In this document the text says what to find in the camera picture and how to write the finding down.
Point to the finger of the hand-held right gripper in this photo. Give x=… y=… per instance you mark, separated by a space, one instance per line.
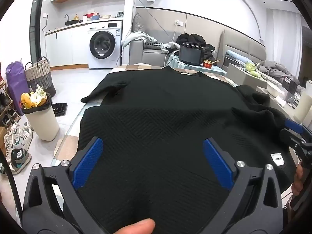
x=294 y=126
x=287 y=137

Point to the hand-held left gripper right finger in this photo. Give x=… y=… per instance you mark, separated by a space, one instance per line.
x=218 y=163

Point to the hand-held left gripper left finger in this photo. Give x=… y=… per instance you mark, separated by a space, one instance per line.
x=87 y=162

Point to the black knit sweater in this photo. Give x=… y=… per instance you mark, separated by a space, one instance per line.
x=158 y=117

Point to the pile of black clothes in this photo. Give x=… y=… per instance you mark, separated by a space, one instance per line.
x=192 y=39

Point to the white grey clothes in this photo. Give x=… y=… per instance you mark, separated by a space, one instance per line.
x=136 y=37

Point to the person's right hand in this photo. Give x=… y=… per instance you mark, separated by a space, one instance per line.
x=297 y=180

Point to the person's left hand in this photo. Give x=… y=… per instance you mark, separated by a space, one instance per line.
x=136 y=227

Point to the brown blue plaid tablecloth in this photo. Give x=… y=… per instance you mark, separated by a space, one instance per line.
x=69 y=143

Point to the white box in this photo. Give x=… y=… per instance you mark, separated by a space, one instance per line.
x=275 y=90

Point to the black box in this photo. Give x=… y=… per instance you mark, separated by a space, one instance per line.
x=292 y=85

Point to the white trash bin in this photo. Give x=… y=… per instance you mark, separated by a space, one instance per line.
x=43 y=124

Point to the grey quilt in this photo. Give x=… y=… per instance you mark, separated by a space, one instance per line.
x=277 y=70

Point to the small green plush toy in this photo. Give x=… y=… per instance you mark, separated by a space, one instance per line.
x=258 y=73

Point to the white green sneaker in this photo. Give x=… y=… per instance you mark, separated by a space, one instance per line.
x=23 y=139

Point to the tall grey cabinet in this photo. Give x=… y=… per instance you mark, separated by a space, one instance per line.
x=243 y=78

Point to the large green plush toy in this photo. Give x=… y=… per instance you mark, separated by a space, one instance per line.
x=249 y=66

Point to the crumpled yellow waste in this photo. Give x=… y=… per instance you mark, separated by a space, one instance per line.
x=34 y=97

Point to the light blue pillow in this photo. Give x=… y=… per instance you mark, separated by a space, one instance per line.
x=235 y=54

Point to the woven laundry basket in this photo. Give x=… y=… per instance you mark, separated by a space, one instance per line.
x=39 y=78

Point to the red bowl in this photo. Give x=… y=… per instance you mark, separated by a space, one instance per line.
x=208 y=64

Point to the grey bed headboard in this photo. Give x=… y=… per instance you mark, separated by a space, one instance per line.
x=241 y=41

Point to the shoe rack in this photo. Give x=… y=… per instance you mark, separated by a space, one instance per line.
x=6 y=102

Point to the purple bag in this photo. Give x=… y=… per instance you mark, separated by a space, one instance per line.
x=15 y=82

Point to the teal checked tablecloth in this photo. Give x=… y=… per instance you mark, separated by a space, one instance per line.
x=175 y=62

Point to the black rice cooker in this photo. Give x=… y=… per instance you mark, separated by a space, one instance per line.
x=191 y=54

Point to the round white stool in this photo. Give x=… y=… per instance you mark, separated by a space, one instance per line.
x=142 y=64

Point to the white kitchen base cabinet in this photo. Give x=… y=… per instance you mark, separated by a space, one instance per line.
x=65 y=45

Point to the white washing machine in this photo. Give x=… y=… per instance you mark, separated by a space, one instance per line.
x=106 y=43

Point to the grey sofa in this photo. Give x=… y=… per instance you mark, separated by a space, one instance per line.
x=151 y=54

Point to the black white checked pillow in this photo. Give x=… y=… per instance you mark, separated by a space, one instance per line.
x=153 y=45

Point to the red box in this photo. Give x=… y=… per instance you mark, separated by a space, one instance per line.
x=89 y=16

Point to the black sink faucet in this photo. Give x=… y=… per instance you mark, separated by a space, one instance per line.
x=67 y=17

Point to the dark glass door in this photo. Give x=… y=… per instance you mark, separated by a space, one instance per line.
x=36 y=19

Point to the white wall socket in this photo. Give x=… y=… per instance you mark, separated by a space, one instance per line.
x=178 y=23

